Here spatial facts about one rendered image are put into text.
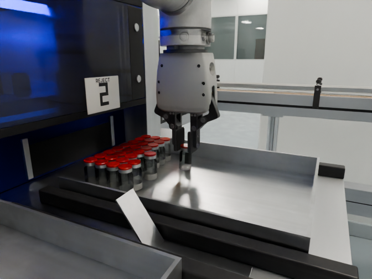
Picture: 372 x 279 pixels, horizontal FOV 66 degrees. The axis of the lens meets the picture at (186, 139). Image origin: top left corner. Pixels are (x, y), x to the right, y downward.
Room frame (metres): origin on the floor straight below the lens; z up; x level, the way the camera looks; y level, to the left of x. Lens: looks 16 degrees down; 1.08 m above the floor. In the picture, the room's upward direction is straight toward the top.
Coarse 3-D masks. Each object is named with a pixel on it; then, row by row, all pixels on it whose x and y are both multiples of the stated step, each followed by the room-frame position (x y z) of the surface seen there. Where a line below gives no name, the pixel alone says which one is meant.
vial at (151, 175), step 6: (144, 156) 0.46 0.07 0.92; (150, 156) 0.45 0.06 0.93; (144, 162) 0.45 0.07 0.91; (150, 162) 0.45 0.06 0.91; (156, 162) 0.46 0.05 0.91; (144, 168) 0.45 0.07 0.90; (150, 168) 0.45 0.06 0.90; (156, 168) 0.46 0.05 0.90; (144, 174) 0.46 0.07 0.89; (150, 174) 0.45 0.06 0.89; (156, 174) 0.46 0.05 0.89
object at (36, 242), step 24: (0, 216) 0.32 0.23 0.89; (24, 216) 0.30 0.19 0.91; (48, 216) 0.28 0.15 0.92; (0, 240) 0.28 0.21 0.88; (24, 240) 0.28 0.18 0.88; (48, 240) 0.28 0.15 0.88; (72, 240) 0.26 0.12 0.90; (96, 240) 0.25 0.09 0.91; (120, 240) 0.24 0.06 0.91; (0, 264) 0.25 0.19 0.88; (24, 264) 0.25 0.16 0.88; (48, 264) 0.25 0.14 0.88; (72, 264) 0.25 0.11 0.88; (96, 264) 0.25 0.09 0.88; (120, 264) 0.24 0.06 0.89; (144, 264) 0.23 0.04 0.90; (168, 264) 0.21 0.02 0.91
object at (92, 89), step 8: (88, 80) 0.48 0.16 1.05; (96, 80) 0.50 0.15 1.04; (104, 80) 0.52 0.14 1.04; (112, 80) 0.54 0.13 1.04; (88, 88) 0.48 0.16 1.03; (96, 88) 0.50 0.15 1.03; (104, 88) 0.52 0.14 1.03; (112, 88) 0.54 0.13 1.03; (88, 96) 0.48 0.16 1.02; (96, 96) 0.50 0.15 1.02; (104, 96) 0.51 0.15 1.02; (112, 96) 0.54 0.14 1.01; (88, 104) 0.48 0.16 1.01; (96, 104) 0.50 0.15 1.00; (112, 104) 0.53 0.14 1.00; (88, 112) 0.48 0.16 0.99; (96, 112) 0.49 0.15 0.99
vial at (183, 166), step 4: (180, 148) 0.50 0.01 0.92; (184, 148) 0.49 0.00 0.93; (180, 152) 0.50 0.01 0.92; (184, 152) 0.49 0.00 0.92; (180, 156) 0.50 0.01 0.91; (184, 156) 0.49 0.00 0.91; (188, 156) 0.49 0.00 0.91; (180, 160) 0.50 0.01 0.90; (184, 160) 0.49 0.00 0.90; (188, 160) 0.49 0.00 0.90; (180, 164) 0.50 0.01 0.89; (184, 164) 0.49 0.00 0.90; (188, 164) 0.49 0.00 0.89; (180, 168) 0.50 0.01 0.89; (184, 168) 0.49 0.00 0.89; (188, 168) 0.49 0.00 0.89
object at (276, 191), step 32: (192, 160) 0.55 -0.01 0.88; (224, 160) 0.55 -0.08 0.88; (256, 160) 0.52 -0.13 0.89; (288, 160) 0.49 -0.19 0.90; (96, 192) 0.36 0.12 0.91; (160, 192) 0.41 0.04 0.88; (192, 192) 0.41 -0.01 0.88; (224, 192) 0.41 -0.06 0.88; (256, 192) 0.41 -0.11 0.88; (288, 192) 0.41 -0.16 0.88; (224, 224) 0.28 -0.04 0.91; (256, 224) 0.26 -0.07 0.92; (288, 224) 0.32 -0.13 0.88
